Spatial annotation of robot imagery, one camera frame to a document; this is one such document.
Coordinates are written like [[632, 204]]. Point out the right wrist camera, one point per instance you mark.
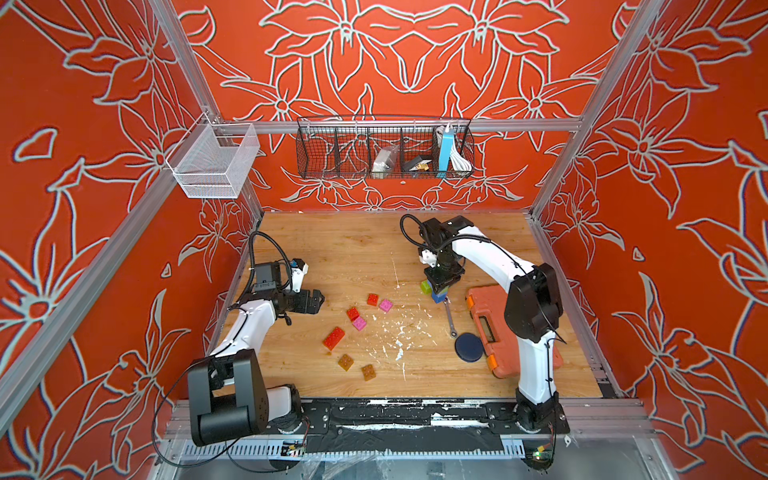
[[427, 257]]

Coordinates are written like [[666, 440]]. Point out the clear plastic wall bin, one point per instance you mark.
[[215, 162]]

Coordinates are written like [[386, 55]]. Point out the brown lego plate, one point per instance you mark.
[[368, 372], [346, 362]]

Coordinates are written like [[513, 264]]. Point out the orange tool case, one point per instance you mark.
[[486, 305]]

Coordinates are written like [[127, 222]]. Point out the black wire wall basket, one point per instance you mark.
[[330, 147]]

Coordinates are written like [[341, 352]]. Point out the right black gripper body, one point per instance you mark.
[[444, 273]]

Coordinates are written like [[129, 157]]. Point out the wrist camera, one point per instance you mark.
[[427, 257], [299, 270]]

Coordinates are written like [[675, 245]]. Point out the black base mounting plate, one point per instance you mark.
[[424, 426]]

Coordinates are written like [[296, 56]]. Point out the lime lego brick lone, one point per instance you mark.
[[425, 287]]

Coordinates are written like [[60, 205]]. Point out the clear bag in basket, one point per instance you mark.
[[385, 162]]

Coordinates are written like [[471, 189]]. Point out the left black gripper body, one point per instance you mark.
[[295, 302]]

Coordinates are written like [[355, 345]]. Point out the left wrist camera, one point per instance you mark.
[[299, 270]]

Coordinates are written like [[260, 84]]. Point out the dark blue round disc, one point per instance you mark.
[[469, 347]]

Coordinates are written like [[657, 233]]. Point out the brown lego plate left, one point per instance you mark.
[[346, 362]]

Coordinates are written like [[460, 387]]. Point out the long red lego brick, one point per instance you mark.
[[333, 338]]

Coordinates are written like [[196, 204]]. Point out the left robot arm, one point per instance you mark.
[[228, 397]]

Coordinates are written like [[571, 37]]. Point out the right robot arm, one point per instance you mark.
[[532, 311]]

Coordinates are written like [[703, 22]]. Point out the black object in basket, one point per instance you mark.
[[418, 164]]

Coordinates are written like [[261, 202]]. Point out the brown lego plate right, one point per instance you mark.
[[368, 372]]

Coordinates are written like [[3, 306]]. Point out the dark blue lego brick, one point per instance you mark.
[[439, 297]]

